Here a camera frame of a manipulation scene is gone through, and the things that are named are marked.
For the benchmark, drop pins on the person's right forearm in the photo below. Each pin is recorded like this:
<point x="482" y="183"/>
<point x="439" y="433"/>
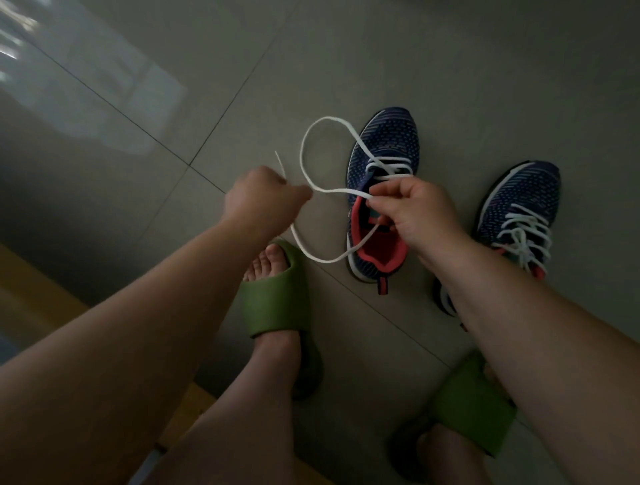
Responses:
<point x="555" y="365"/>

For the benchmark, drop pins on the person's leg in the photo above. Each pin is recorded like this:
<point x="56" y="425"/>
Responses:
<point x="240" y="419"/>
<point x="450" y="457"/>

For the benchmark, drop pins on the person's left hand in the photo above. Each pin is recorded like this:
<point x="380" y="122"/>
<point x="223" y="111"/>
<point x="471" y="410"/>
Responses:
<point x="260" y="205"/>

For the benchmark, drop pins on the person's right hand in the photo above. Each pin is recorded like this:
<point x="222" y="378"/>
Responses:
<point x="420" y="210"/>

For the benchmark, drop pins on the white shoelace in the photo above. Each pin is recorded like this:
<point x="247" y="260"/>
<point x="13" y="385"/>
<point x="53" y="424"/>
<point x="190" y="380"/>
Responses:
<point x="525" y="240"/>
<point x="302" y="150"/>

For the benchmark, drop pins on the blue knit sneaker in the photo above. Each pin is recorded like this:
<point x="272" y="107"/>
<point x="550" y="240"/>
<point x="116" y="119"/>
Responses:
<point x="387" y="135"/>
<point x="525" y="190"/>

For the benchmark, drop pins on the green foam slipper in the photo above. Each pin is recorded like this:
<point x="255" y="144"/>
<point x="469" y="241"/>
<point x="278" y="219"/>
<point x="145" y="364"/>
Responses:
<point x="275" y="305"/>
<point x="470" y="404"/>

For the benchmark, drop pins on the person's right leg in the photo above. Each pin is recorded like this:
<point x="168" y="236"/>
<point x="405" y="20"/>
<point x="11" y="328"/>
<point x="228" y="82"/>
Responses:
<point x="450" y="457"/>

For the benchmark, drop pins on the person's left leg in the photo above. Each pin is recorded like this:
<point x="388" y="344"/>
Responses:
<point x="240" y="419"/>

